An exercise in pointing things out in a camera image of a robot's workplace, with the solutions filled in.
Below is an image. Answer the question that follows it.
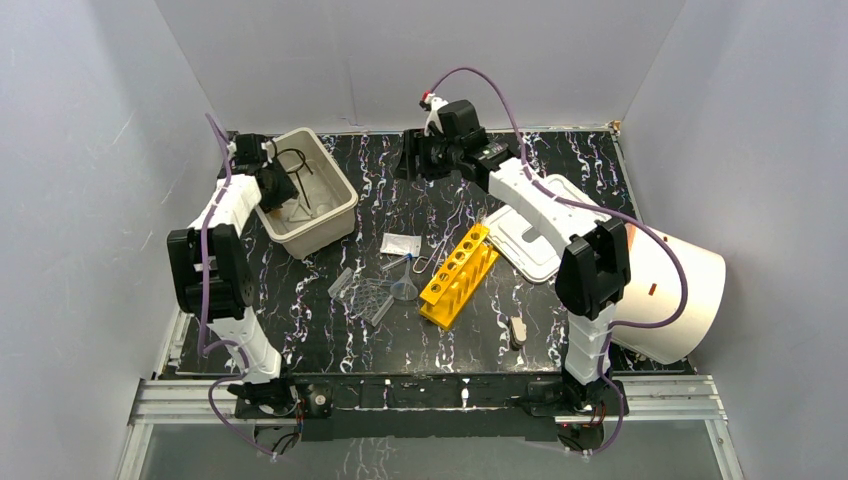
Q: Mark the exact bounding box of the beige plastic bin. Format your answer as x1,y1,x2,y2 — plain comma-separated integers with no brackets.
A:
256,127,359,260

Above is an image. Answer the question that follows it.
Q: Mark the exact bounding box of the clear plastic zip bag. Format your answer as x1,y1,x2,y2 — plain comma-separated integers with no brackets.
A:
380,233,422,257

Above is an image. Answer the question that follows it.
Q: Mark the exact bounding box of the clear well plate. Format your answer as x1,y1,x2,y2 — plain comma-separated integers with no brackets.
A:
327,268,395,327

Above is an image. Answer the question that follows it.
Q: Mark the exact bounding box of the small beige stopper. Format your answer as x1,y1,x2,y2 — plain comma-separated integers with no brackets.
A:
509,316,527,350

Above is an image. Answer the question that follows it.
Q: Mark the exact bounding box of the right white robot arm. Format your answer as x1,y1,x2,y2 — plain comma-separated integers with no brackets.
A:
394,92,631,414

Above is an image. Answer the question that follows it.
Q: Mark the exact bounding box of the aluminium frame rail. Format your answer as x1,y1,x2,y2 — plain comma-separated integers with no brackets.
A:
117,375,744,479

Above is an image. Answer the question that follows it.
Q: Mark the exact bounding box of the clear plastic funnel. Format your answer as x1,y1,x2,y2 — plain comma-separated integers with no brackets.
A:
390,259,419,301

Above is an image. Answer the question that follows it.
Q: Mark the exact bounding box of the blue capped plastic tube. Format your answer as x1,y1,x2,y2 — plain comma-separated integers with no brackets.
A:
380,253,414,272

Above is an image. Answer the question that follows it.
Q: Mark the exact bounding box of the white bin lid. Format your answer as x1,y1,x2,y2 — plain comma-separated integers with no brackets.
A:
482,174,611,284

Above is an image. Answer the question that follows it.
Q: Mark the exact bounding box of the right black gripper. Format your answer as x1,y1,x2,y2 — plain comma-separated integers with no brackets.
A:
390,130,460,185

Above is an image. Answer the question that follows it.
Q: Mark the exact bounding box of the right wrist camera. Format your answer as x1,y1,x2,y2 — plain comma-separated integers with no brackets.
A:
419,91,448,136

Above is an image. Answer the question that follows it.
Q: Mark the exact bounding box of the black wire ring stand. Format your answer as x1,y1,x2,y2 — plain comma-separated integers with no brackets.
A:
272,145,314,208

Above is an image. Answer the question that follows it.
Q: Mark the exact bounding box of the yellow test tube rack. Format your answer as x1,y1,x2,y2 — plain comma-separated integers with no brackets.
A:
419,223,500,330

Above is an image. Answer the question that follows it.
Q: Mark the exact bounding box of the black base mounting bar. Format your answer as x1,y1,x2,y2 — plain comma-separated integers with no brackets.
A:
294,373,580,441

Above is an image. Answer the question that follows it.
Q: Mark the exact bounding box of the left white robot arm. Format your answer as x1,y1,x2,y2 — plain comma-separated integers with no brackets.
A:
167,134,299,416

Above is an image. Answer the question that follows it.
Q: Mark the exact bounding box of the white centrifuge with orange lid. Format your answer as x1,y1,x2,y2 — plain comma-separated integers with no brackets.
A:
612,225,726,365

